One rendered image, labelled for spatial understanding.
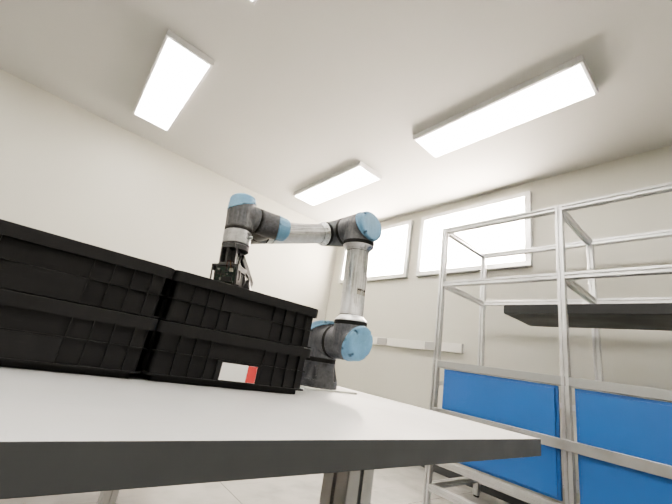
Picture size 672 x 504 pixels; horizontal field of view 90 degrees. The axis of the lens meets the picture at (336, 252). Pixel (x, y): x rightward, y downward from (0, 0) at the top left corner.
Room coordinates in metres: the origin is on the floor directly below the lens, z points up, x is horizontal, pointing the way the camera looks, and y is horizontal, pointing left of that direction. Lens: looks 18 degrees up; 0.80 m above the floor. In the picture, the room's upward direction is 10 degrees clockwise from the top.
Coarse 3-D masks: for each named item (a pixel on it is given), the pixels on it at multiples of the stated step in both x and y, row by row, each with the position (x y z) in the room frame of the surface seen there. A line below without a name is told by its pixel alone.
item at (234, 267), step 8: (224, 248) 0.86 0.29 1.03; (232, 248) 0.88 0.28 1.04; (240, 248) 0.86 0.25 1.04; (248, 248) 0.89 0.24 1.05; (224, 256) 0.86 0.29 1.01; (232, 256) 0.86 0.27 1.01; (240, 256) 0.89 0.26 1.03; (216, 264) 0.84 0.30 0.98; (224, 264) 0.84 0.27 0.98; (232, 264) 0.84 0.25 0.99; (240, 264) 0.90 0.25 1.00; (216, 272) 0.85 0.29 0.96; (224, 272) 0.84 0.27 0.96; (232, 272) 0.84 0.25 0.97; (240, 272) 0.86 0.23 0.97; (224, 280) 0.84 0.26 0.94; (232, 280) 0.84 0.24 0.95; (240, 280) 0.88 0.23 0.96
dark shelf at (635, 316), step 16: (544, 304) 2.02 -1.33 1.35; (576, 304) 1.88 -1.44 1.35; (592, 304) 1.82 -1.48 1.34; (608, 304) 1.77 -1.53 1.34; (624, 304) 1.71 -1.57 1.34; (640, 304) 1.66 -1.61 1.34; (656, 304) 1.61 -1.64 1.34; (528, 320) 2.30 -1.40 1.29; (544, 320) 2.21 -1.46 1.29; (576, 320) 2.05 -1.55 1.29; (592, 320) 1.97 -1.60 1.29; (608, 320) 1.91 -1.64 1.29; (624, 320) 1.84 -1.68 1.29; (640, 320) 1.78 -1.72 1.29; (656, 320) 1.73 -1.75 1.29
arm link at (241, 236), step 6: (228, 228) 0.86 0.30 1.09; (234, 228) 0.86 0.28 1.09; (240, 228) 0.86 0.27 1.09; (228, 234) 0.86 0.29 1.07; (234, 234) 0.86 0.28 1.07; (240, 234) 0.86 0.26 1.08; (246, 234) 0.87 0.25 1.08; (222, 240) 0.88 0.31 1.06; (228, 240) 0.86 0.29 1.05; (234, 240) 0.86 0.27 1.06; (240, 240) 0.86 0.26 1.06; (246, 240) 0.87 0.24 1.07
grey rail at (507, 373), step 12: (480, 372) 2.30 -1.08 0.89; (492, 372) 2.24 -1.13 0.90; (504, 372) 2.18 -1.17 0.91; (516, 372) 2.12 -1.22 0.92; (528, 372) 2.07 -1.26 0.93; (564, 384) 1.92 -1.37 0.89; (576, 384) 1.88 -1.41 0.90; (588, 384) 1.83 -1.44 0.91; (600, 384) 1.79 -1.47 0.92; (612, 384) 1.75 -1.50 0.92; (624, 384) 1.72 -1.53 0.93; (636, 396) 1.72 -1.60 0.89; (648, 396) 1.65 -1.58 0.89; (660, 396) 1.62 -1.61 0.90
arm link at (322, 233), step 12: (300, 228) 1.13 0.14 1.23; (312, 228) 1.17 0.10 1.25; (324, 228) 1.20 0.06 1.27; (252, 240) 1.02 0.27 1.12; (264, 240) 1.07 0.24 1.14; (276, 240) 1.09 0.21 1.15; (288, 240) 1.12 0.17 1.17; (300, 240) 1.15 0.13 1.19; (312, 240) 1.19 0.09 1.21; (324, 240) 1.22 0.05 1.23; (336, 240) 1.23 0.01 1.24
